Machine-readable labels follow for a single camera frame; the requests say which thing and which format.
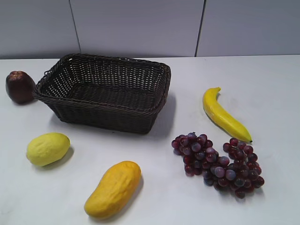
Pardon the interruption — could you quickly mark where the yellow plastic banana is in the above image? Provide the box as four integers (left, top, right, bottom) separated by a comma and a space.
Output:
202, 87, 252, 143

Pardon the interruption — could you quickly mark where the dark woven wicker basket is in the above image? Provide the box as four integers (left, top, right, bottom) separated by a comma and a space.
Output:
33, 53, 171, 134

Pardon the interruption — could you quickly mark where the orange yellow mango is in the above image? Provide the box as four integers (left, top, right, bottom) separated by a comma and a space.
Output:
84, 161, 141, 219

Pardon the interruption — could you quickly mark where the pale yellow mango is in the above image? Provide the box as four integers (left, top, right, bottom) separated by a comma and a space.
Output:
26, 132, 70, 166

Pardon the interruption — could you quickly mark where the purple plastic grape bunch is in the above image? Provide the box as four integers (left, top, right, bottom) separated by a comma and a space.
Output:
171, 133, 265, 199

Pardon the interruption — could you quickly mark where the dark red wax apple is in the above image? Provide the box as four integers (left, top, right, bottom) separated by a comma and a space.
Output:
6, 71, 36, 105

